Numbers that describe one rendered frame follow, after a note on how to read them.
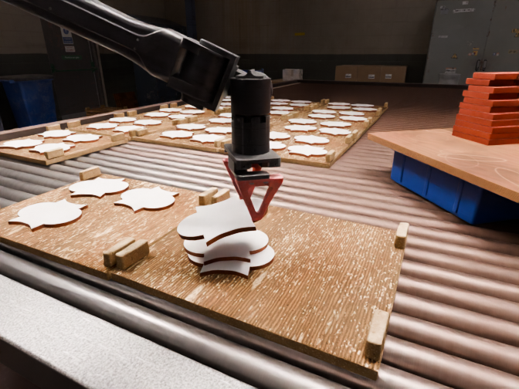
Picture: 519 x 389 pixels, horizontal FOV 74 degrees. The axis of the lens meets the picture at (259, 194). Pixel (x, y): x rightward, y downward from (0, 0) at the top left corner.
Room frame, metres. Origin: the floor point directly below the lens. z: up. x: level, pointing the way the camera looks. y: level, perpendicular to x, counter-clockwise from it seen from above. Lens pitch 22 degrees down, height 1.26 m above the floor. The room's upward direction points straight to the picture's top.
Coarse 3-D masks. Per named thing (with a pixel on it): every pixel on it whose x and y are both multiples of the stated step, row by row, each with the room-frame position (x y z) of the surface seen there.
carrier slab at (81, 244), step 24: (48, 192) 0.79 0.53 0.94; (192, 192) 0.79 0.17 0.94; (0, 216) 0.66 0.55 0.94; (96, 216) 0.66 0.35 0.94; (120, 216) 0.66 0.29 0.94; (144, 216) 0.66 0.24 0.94; (168, 216) 0.66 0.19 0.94; (0, 240) 0.57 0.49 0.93; (24, 240) 0.56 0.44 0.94; (48, 240) 0.56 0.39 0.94; (72, 240) 0.56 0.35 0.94; (96, 240) 0.56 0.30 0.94; (120, 240) 0.56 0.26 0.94; (72, 264) 0.49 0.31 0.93; (96, 264) 0.48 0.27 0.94
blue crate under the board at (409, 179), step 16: (400, 160) 0.90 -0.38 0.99; (416, 160) 0.83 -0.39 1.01; (400, 176) 0.88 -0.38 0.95; (416, 176) 0.83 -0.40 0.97; (432, 176) 0.77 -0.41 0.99; (448, 176) 0.73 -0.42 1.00; (416, 192) 0.82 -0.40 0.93; (432, 192) 0.76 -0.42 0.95; (448, 192) 0.72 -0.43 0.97; (464, 192) 0.68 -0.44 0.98; (480, 192) 0.64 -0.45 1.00; (448, 208) 0.71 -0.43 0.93; (464, 208) 0.67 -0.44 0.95; (480, 208) 0.64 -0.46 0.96; (496, 208) 0.65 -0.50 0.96; (512, 208) 0.66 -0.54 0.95
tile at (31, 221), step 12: (36, 204) 0.70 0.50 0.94; (48, 204) 0.70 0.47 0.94; (60, 204) 0.70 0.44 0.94; (72, 204) 0.70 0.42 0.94; (24, 216) 0.64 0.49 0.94; (36, 216) 0.64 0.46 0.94; (48, 216) 0.64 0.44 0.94; (60, 216) 0.64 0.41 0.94; (72, 216) 0.64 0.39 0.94; (36, 228) 0.60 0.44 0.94
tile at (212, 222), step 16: (208, 208) 0.53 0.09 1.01; (224, 208) 0.52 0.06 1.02; (240, 208) 0.50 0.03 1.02; (256, 208) 0.49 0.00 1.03; (192, 224) 0.48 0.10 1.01; (208, 224) 0.47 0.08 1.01; (224, 224) 0.46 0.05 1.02; (240, 224) 0.45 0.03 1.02; (192, 240) 0.45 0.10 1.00; (208, 240) 0.43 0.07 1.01
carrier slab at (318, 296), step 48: (288, 240) 0.56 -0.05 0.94; (336, 240) 0.56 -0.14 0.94; (384, 240) 0.56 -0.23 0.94; (144, 288) 0.42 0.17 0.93; (192, 288) 0.42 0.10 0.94; (240, 288) 0.42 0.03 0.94; (288, 288) 0.42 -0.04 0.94; (336, 288) 0.42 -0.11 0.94; (384, 288) 0.42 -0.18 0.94; (288, 336) 0.32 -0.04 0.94; (336, 336) 0.32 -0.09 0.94
